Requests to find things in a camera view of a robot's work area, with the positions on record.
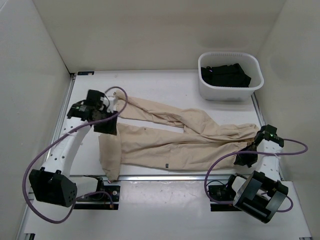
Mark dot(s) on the beige trousers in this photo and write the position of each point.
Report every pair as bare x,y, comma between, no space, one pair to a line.
202,142

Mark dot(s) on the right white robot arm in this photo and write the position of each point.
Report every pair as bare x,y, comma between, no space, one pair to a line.
262,193

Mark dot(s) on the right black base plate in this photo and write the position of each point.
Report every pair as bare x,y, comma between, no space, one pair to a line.
223,197

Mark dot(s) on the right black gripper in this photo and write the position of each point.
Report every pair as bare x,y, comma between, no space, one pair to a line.
242,159

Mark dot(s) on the small blue label sticker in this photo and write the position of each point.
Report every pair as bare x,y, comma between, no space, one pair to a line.
85,73

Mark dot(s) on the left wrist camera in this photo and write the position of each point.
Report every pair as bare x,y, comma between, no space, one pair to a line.
96,99

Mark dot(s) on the white plastic basket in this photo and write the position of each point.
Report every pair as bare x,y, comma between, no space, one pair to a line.
249,64

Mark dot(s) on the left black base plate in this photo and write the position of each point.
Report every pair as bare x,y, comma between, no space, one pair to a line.
101,201

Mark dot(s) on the black folded trousers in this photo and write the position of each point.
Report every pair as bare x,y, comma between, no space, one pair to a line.
226,76

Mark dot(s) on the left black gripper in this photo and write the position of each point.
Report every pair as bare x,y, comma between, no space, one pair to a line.
110,128

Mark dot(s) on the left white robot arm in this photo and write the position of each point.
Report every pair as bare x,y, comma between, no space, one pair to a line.
51,183

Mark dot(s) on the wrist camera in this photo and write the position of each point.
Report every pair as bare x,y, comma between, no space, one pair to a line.
257,139
96,99

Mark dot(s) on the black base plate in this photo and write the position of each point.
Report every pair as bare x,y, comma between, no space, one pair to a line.
101,201
223,197

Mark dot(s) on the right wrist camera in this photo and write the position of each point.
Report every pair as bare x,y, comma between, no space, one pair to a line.
257,139

